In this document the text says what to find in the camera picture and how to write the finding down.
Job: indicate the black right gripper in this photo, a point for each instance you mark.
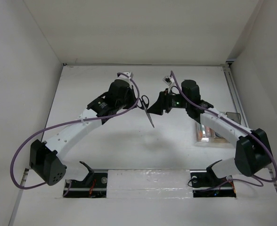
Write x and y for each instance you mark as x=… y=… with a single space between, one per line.
x=163 y=103

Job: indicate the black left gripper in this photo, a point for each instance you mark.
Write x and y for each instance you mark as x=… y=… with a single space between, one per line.
x=134 y=100

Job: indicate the black handled scissors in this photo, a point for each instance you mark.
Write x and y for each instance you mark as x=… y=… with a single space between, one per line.
x=143 y=105

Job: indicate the orange highlighter grey cap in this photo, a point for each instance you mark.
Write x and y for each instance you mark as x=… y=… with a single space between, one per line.
x=199 y=131

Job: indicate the pink highlighter yellow cap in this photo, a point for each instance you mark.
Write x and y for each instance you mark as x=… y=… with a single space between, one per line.
x=208 y=132

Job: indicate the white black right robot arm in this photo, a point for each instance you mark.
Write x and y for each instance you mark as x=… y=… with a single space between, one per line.
x=252 y=149

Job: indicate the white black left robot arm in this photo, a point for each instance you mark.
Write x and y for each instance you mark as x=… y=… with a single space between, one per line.
x=47 y=157

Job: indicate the clear plastic tray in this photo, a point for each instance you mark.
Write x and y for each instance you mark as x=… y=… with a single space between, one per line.
x=204 y=134

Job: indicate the wooden tray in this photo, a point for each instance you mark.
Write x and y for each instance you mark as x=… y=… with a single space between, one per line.
x=218 y=140

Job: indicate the smoked grey plastic tray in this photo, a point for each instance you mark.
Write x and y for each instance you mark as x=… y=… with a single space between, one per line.
x=236 y=117

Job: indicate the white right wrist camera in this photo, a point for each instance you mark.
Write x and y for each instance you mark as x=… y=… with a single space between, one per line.
x=169 y=80

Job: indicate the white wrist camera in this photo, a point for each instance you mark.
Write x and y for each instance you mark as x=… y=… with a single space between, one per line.
x=169 y=80
x=125 y=76

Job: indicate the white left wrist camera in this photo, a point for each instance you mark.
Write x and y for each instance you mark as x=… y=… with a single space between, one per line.
x=125 y=76

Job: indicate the aluminium side rail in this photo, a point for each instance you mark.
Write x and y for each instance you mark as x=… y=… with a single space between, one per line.
x=234 y=93

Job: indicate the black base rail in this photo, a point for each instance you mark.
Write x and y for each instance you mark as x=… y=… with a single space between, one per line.
x=92 y=183

